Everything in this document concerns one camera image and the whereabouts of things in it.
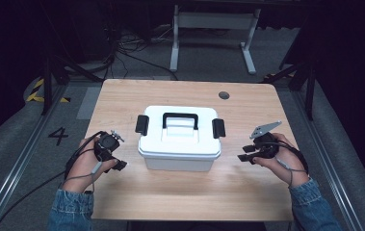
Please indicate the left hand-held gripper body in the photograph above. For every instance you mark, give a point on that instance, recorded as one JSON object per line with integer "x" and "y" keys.
{"x": 109, "y": 142}

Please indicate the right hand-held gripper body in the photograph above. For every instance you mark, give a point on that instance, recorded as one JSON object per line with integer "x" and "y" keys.
{"x": 265, "y": 146}

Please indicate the white plastic storage box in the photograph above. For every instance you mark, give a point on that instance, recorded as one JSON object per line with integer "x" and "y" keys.
{"x": 177, "y": 163}

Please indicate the person's right hand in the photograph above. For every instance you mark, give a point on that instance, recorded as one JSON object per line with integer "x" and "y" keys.
{"x": 287, "y": 162}

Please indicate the person's left hand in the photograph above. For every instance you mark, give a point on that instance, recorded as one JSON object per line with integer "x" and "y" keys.
{"x": 82, "y": 166}

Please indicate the black box latch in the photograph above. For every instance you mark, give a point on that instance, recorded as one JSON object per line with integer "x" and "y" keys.
{"x": 218, "y": 128}
{"x": 142, "y": 124}

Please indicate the black tripod stand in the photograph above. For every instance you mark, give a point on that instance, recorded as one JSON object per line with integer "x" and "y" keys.
{"x": 46, "y": 86}
{"x": 310, "y": 93}

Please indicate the yellow black floor tape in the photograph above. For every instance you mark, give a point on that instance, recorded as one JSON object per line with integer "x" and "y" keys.
{"x": 34, "y": 95}

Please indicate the aluminium floor rail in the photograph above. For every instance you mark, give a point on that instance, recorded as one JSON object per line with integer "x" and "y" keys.
{"x": 16, "y": 166}
{"x": 327, "y": 166}

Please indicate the white metal desk frame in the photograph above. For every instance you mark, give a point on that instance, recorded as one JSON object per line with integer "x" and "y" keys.
{"x": 215, "y": 20}

